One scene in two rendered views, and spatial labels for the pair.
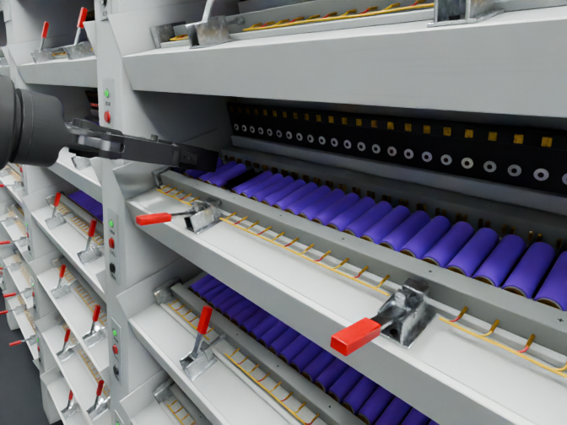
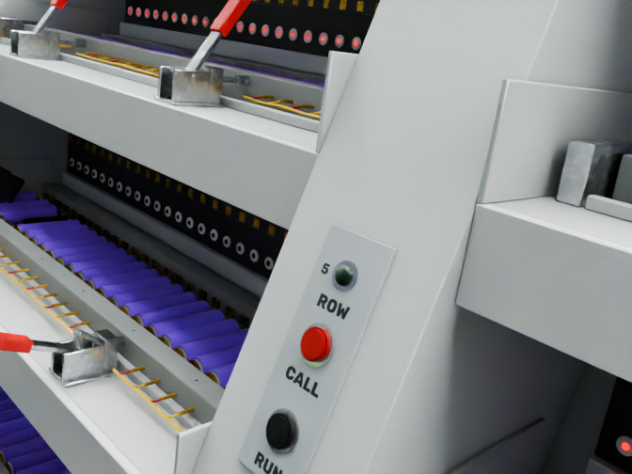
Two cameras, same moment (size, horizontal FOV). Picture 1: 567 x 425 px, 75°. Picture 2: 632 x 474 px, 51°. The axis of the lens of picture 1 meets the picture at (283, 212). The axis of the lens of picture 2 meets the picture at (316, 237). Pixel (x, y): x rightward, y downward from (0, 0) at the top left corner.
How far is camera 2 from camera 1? 0.30 m
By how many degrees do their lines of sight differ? 14
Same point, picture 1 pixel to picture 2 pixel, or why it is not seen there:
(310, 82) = (83, 118)
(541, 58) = (192, 142)
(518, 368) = (147, 417)
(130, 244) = not seen: outside the picture
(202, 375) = not seen: outside the picture
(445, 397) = (72, 431)
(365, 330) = (11, 338)
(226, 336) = not seen: outside the picture
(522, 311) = (174, 370)
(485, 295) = (158, 355)
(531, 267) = (229, 352)
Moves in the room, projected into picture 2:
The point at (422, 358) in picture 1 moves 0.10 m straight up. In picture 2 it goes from (71, 395) to (126, 254)
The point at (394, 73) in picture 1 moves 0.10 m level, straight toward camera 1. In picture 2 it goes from (129, 129) to (45, 93)
